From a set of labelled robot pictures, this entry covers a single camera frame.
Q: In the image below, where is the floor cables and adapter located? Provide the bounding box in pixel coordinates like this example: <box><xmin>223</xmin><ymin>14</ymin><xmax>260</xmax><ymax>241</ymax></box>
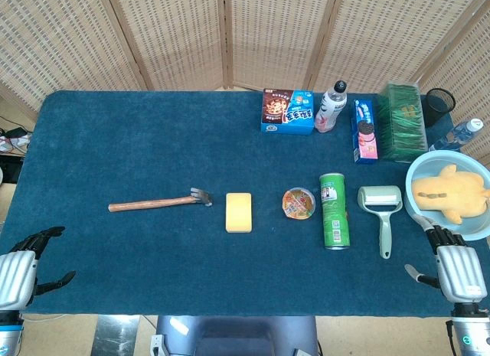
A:
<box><xmin>0</xmin><ymin>125</ymin><xmax>34</xmax><ymax>155</ymax></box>

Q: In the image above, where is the wooden handle claw hammer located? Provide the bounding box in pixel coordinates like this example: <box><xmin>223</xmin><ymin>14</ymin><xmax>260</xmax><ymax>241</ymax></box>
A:
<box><xmin>108</xmin><ymin>187</ymin><xmax>214</xmax><ymax>214</ymax></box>

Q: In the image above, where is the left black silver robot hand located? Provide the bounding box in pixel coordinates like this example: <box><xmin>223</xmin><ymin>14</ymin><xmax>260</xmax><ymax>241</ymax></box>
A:
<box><xmin>0</xmin><ymin>226</ymin><xmax>77</xmax><ymax>310</ymax></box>

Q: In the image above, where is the green chips can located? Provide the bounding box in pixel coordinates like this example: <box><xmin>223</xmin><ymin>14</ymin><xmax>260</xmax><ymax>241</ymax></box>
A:
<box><xmin>318</xmin><ymin>172</ymin><xmax>351</xmax><ymax>251</ymax></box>

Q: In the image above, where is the light blue plastic basin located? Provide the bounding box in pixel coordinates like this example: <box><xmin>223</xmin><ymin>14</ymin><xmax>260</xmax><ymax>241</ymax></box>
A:
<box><xmin>404</xmin><ymin>149</ymin><xmax>490</xmax><ymax>242</ymax></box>

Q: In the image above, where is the clear water bottle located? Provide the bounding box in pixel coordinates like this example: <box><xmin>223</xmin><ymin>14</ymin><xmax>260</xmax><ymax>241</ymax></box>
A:
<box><xmin>428</xmin><ymin>118</ymin><xmax>485</xmax><ymax>153</ymax></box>

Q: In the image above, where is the pale green lint roller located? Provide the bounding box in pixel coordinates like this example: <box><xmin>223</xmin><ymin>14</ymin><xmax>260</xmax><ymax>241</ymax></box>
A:
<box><xmin>357</xmin><ymin>185</ymin><xmax>404</xmax><ymax>260</ymax></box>

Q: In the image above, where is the orange jelly cup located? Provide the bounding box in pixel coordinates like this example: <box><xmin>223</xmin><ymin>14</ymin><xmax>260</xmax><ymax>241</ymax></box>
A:
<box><xmin>282</xmin><ymin>187</ymin><xmax>316</xmax><ymax>220</ymax></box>

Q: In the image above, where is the dark blue table cloth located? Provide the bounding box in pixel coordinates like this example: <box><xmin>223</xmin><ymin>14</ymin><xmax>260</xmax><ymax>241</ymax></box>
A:
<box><xmin>0</xmin><ymin>90</ymin><xmax>490</xmax><ymax>318</ymax></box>

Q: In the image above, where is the dark robot base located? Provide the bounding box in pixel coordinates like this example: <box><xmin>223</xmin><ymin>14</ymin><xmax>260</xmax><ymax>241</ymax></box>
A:
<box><xmin>151</xmin><ymin>315</ymin><xmax>323</xmax><ymax>356</ymax></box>

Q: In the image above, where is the grey metal floor plate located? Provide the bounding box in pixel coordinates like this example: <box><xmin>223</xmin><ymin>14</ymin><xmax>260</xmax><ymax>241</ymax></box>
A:
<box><xmin>90</xmin><ymin>315</ymin><xmax>141</xmax><ymax>356</ymax></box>

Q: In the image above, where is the white pink drink bottle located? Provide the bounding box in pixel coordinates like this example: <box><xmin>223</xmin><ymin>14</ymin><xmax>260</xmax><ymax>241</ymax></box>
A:
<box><xmin>314</xmin><ymin>80</ymin><xmax>349</xmax><ymax>134</ymax></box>

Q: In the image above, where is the green transparent box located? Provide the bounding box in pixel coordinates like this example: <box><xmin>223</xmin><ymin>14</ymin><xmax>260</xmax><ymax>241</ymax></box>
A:
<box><xmin>377</xmin><ymin>81</ymin><xmax>429</xmax><ymax>165</ymax></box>

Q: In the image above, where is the blue brown snack box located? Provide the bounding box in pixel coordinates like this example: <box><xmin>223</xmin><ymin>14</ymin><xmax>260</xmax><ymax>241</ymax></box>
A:
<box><xmin>260</xmin><ymin>88</ymin><xmax>315</xmax><ymax>137</ymax></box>

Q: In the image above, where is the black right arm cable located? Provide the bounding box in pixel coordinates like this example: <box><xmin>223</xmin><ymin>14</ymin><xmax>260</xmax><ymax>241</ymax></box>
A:
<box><xmin>445</xmin><ymin>320</ymin><xmax>459</xmax><ymax>356</ymax></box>

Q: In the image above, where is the black mesh pen cup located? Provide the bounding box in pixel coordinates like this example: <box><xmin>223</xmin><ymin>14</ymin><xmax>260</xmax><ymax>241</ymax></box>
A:
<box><xmin>423</xmin><ymin>87</ymin><xmax>457</xmax><ymax>129</ymax></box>

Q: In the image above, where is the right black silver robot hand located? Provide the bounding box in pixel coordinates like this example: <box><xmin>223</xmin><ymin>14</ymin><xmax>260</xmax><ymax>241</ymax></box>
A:
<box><xmin>404</xmin><ymin>213</ymin><xmax>485</xmax><ymax>307</ymax></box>

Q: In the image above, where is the woven bamboo folding screen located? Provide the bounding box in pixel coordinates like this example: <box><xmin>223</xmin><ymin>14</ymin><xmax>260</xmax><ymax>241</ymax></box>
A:
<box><xmin>0</xmin><ymin>0</ymin><xmax>490</xmax><ymax>175</ymax></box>

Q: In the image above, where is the yellow sponge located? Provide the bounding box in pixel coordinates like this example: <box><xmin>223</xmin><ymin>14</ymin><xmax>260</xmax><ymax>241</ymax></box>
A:
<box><xmin>225</xmin><ymin>192</ymin><xmax>253</xmax><ymax>234</ymax></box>

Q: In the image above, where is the blue pink cookie box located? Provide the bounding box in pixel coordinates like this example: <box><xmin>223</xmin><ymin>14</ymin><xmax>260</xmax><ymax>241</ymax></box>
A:
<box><xmin>351</xmin><ymin>99</ymin><xmax>380</xmax><ymax>165</ymax></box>

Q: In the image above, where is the yellow plush toy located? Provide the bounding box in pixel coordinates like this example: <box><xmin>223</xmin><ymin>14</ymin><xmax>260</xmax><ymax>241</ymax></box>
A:
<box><xmin>411</xmin><ymin>164</ymin><xmax>490</xmax><ymax>224</ymax></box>

